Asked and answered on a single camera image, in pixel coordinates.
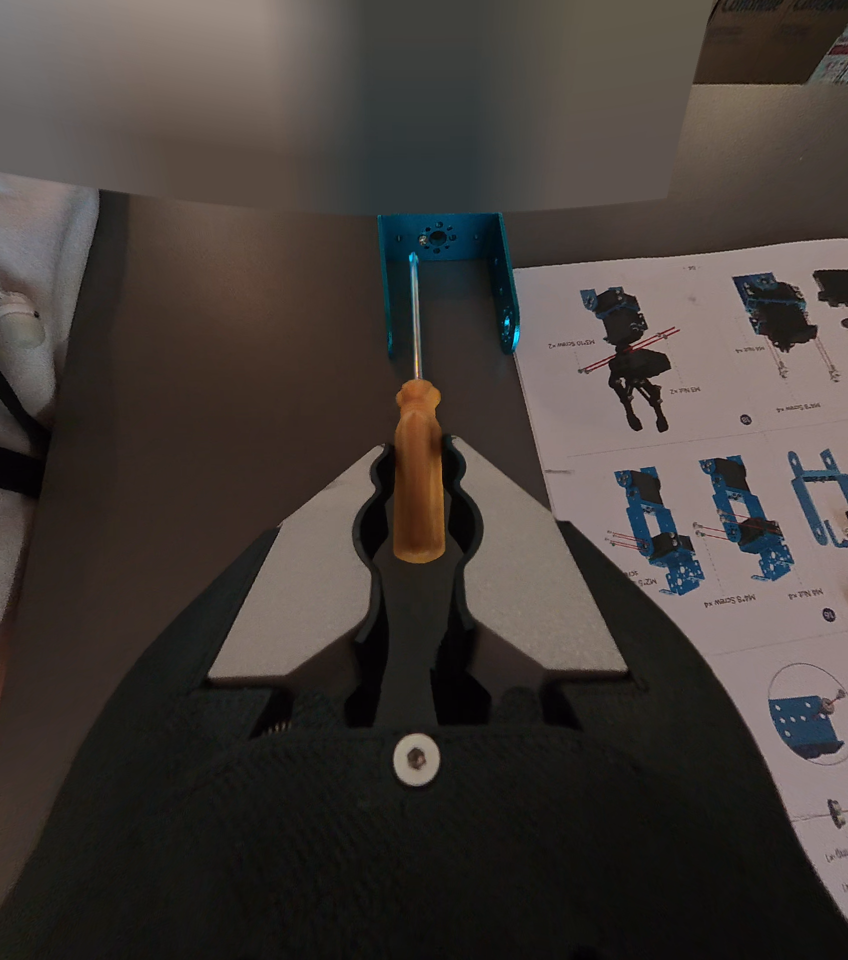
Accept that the dark grey desk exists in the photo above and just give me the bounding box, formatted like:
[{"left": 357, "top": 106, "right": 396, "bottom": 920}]
[{"left": 0, "top": 82, "right": 848, "bottom": 864}]

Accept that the stack of cardboard boxes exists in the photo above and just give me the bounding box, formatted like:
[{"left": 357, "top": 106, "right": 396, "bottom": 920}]
[{"left": 694, "top": 0, "right": 848, "bottom": 85}]

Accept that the orange-handled screwdriver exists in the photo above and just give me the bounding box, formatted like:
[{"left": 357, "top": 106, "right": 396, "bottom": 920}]
[{"left": 391, "top": 251, "right": 444, "bottom": 564}]

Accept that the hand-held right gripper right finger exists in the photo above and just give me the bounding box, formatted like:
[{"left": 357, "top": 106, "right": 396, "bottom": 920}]
[{"left": 435, "top": 433, "right": 631, "bottom": 725}]

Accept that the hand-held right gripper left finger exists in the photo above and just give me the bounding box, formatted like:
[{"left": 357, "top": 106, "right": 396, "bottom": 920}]
[{"left": 205, "top": 441, "right": 397, "bottom": 725}]

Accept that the printed assembly manual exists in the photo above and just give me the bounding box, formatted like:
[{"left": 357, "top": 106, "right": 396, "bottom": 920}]
[{"left": 511, "top": 225, "right": 848, "bottom": 960}]

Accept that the blue metal U bracket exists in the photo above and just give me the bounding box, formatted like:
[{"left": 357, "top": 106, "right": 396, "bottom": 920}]
[{"left": 376, "top": 212, "right": 521, "bottom": 363}]

